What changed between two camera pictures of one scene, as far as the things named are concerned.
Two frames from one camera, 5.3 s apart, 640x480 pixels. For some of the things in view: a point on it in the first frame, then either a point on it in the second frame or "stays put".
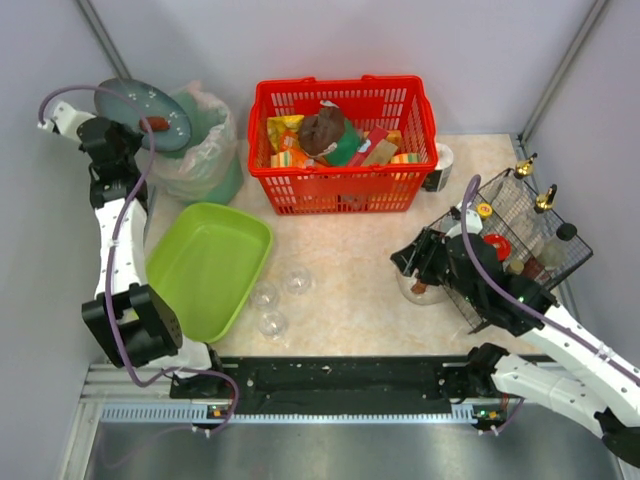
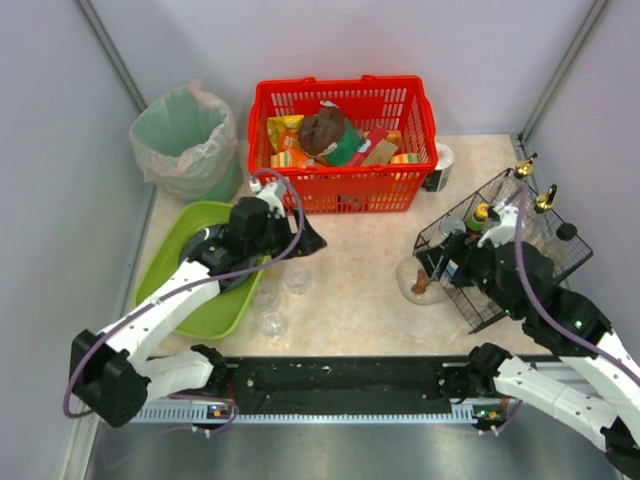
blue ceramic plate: [113, 106] -> [215, 245]
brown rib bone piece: [419, 288] stays put
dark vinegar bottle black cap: [549, 255] stays put
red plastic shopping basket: [341, 146] stays put
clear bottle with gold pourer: [518, 193] stays put
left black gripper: [118, 133] -> [292, 234]
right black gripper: [423, 255] -> [458, 257]
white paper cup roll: [436, 179] stays put
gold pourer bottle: [543, 220] stays put
